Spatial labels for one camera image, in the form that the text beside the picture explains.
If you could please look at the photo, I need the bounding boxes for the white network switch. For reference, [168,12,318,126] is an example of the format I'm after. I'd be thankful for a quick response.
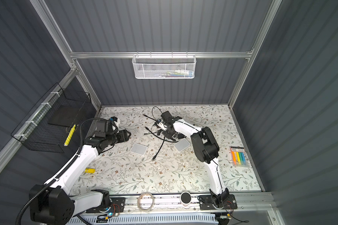
[130,143,148,156]
[174,138,191,152]

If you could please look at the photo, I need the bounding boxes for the long black ethernet cable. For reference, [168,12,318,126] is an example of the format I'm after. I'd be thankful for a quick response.
[143,113,167,161]

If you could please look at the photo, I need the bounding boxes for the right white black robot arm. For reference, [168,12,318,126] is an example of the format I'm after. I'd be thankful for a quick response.
[158,111,229,208]

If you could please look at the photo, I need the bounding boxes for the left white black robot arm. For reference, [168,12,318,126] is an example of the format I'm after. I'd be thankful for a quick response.
[15,117,131,225]

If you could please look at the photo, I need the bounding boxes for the small yellow block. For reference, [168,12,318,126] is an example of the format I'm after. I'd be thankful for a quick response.
[84,168,95,173]

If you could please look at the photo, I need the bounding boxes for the yellow green marker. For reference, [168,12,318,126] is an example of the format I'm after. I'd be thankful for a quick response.
[64,124,77,147]

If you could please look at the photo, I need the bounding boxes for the clear tape roll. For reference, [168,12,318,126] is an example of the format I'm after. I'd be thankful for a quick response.
[137,192,155,212]

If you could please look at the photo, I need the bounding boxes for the pack of coloured markers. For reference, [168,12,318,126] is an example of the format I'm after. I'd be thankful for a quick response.
[230,146,248,167]

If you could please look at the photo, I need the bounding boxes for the white wire mesh basket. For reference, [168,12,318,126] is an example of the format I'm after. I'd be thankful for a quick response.
[132,56,197,79]

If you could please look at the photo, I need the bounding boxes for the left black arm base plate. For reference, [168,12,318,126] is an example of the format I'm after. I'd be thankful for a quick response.
[85,197,126,214]

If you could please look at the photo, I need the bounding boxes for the black wire basket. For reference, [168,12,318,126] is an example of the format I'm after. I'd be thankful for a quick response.
[11,84,93,153]

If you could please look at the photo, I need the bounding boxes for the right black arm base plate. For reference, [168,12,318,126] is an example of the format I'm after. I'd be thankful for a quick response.
[197,194,238,211]

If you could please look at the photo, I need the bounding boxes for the aluminium front rail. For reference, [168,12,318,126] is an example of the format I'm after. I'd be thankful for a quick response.
[49,192,275,216]

